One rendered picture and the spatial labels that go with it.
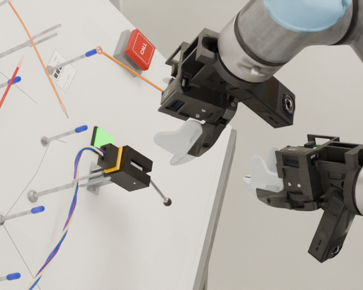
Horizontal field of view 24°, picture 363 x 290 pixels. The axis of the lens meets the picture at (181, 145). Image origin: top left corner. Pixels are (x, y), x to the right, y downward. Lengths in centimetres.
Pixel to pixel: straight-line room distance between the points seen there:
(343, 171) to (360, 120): 168
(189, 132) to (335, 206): 21
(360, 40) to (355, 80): 196
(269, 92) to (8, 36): 41
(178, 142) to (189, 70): 11
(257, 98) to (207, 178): 52
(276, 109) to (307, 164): 11
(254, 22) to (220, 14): 214
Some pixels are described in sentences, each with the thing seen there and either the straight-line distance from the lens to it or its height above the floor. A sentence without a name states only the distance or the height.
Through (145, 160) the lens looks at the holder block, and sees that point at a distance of 121.
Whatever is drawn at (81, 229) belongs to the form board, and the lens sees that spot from 122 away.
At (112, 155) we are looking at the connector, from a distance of 117.
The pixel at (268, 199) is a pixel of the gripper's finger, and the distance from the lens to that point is 113.
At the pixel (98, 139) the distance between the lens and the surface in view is 126.
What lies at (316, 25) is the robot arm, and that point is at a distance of 82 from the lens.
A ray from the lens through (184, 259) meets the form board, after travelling 138.
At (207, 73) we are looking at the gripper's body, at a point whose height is 141.
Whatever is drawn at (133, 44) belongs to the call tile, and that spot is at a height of 113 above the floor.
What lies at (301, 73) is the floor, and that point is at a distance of 283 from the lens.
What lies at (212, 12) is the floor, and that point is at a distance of 299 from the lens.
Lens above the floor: 211
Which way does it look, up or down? 54 degrees down
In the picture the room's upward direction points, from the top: straight up
